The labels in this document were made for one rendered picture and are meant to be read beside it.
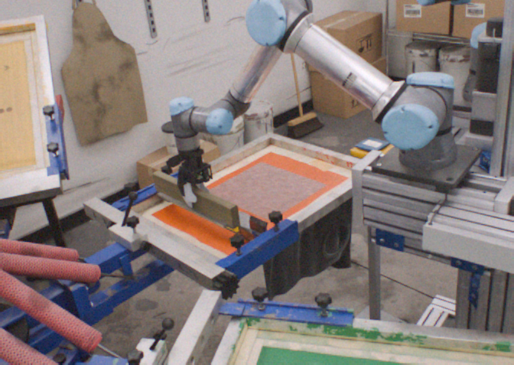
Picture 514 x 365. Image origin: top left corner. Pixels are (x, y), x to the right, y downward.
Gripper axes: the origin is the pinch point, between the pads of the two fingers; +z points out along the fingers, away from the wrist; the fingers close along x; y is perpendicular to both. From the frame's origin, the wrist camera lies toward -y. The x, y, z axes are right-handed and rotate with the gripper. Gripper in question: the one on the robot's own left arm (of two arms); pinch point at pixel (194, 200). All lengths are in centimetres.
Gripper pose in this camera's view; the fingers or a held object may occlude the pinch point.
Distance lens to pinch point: 188.7
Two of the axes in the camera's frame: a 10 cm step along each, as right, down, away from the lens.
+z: 1.0, 8.8, 4.6
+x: 7.0, -3.9, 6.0
